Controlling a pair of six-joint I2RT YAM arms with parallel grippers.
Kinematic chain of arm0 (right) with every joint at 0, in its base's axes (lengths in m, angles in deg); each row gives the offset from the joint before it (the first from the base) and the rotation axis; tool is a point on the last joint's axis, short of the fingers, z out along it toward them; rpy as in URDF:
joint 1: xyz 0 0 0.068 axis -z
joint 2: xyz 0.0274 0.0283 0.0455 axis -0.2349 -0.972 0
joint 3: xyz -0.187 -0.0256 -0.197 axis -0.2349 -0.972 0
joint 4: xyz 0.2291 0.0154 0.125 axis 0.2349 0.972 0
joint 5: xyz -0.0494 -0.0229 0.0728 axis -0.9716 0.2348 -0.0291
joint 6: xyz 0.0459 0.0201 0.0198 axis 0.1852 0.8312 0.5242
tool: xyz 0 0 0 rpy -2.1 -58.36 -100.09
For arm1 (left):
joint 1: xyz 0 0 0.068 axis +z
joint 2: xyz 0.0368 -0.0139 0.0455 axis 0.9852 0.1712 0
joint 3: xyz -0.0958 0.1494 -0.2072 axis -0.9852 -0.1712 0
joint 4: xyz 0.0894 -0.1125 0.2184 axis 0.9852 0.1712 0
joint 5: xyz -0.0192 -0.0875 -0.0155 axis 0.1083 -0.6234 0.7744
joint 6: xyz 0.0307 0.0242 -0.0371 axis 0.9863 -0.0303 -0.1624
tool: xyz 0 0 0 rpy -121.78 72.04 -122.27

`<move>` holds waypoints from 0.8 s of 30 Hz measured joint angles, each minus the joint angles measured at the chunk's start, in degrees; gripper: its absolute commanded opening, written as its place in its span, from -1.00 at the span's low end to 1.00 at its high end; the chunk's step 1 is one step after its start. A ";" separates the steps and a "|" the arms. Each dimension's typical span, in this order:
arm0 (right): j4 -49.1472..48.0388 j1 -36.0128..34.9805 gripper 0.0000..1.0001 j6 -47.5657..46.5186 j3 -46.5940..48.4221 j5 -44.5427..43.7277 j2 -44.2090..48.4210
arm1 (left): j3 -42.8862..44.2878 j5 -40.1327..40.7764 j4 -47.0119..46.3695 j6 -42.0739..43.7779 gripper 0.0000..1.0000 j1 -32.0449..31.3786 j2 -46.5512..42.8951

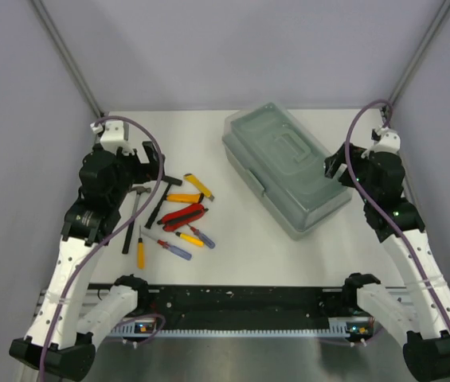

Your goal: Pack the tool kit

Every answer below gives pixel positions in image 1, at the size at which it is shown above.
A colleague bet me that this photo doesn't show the black rubber mallet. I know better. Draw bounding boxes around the black rubber mallet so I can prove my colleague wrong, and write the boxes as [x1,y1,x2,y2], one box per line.
[144,175,182,229]

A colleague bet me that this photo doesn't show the steel claw hammer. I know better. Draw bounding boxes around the steel claw hammer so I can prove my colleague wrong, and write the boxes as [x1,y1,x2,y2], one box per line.
[121,185,153,255]

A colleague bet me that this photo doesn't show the orange utility knife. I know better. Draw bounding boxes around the orange utility knife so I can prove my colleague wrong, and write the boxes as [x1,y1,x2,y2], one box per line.
[166,193,205,204]

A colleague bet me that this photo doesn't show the green plastic toolbox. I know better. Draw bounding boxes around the green plastic toolbox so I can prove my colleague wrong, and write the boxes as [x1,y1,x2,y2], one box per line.
[222,103,352,240]

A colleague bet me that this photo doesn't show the red black pliers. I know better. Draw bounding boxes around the red black pliers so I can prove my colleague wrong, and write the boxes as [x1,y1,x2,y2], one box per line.
[157,204,208,232]

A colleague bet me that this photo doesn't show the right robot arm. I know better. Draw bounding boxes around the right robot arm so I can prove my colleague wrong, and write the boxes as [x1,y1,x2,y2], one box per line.
[324,143,450,381]

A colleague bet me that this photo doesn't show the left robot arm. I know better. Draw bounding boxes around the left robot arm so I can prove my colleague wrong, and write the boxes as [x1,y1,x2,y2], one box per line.
[9,141,162,381]

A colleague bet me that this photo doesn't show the yellow utility knife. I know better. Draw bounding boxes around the yellow utility knife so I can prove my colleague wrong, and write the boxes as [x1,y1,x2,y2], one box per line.
[183,173,214,201]

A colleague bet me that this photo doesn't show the yellow black screwdriver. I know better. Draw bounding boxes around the yellow black screwdriver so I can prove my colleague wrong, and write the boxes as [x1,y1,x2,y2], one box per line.
[175,232,204,248]

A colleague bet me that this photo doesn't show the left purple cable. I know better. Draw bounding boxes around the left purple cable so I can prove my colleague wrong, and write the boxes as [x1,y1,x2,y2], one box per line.
[37,115,166,382]

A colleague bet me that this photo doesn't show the purple cable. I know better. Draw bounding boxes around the purple cable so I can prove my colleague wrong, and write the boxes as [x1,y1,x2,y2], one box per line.
[345,99,450,382]
[37,115,166,382]

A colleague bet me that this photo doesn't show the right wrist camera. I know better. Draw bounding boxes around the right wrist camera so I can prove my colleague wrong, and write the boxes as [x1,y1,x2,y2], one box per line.
[370,127,401,154]

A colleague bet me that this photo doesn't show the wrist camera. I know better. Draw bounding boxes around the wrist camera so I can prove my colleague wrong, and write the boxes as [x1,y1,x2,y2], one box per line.
[90,120,133,155]
[370,127,401,154]

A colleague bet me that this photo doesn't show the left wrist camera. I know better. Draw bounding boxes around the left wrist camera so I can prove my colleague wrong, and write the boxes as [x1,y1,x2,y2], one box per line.
[90,120,133,155]

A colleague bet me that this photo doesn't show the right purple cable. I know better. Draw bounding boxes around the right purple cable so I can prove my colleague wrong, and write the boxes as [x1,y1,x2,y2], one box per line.
[345,99,450,382]

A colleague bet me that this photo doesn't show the yellow handle screwdriver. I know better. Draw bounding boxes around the yellow handle screwdriver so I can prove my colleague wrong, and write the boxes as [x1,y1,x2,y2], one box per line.
[136,227,145,270]

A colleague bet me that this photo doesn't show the left aluminium frame post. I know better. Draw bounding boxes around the left aluminium frame post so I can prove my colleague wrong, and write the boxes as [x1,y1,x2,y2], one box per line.
[28,0,103,117]

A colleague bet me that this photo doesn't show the aluminium frame post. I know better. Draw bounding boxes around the aluminium frame post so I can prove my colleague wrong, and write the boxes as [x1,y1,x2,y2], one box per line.
[28,0,103,117]
[389,0,450,105]

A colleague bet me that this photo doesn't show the right aluminium frame post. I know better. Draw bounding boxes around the right aluminium frame post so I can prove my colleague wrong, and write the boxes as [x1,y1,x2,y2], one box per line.
[389,0,450,105]

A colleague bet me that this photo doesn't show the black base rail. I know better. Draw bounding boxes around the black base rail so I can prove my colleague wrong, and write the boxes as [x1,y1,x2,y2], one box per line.
[138,285,367,331]

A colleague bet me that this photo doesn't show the grey cable duct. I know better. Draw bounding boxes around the grey cable duct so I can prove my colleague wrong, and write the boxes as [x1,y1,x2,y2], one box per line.
[108,319,374,339]

